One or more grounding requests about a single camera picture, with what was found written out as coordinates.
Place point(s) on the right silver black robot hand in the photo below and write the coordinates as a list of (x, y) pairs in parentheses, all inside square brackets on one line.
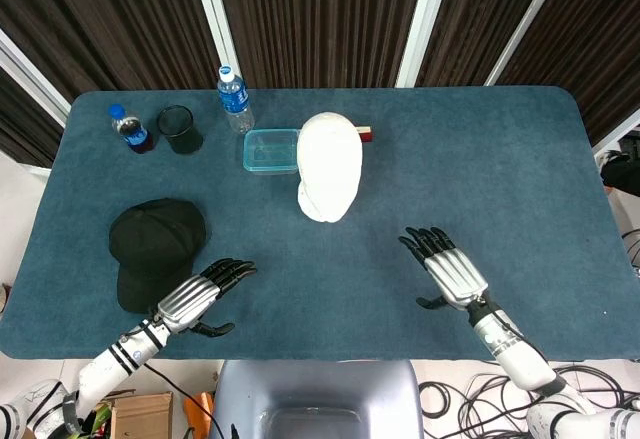
[(452, 271)]

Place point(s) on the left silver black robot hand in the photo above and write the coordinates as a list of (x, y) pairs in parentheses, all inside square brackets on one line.
[(192, 294)]

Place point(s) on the black baseball cap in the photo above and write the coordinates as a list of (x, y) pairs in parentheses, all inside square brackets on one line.
[(155, 249)]

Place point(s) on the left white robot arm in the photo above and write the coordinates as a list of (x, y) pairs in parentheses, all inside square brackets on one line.
[(100, 369)]

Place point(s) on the white mannequin head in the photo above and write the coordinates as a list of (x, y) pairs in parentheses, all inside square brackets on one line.
[(327, 169)]

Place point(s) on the blue table cloth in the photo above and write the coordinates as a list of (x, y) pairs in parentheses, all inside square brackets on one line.
[(400, 219)]

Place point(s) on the orange plastic bag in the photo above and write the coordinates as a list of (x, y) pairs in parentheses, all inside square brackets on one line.
[(197, 411)]

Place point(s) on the brown cardboard box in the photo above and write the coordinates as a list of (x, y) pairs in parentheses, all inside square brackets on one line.
[(142, 416)]

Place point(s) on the clear blue plastic container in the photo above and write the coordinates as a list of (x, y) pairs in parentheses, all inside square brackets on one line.
[(267, 151)]

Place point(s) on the grey robot torso base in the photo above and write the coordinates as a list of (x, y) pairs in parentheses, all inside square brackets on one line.
[(315, 399)]

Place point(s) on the red and white small box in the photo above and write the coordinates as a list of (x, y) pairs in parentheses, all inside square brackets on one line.
[(366, 133)]

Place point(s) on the black mesh pen cup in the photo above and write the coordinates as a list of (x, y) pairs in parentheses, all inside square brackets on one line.
[(179, 130)]

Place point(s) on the dark cola bottle blue cap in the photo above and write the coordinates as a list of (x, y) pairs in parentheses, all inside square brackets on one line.
[(131, 130)]

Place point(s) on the clear water bottle blue label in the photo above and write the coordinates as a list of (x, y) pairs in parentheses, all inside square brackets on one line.
[(234, 101)]

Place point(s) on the black bag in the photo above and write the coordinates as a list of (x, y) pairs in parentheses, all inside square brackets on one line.
[(622, 166)]

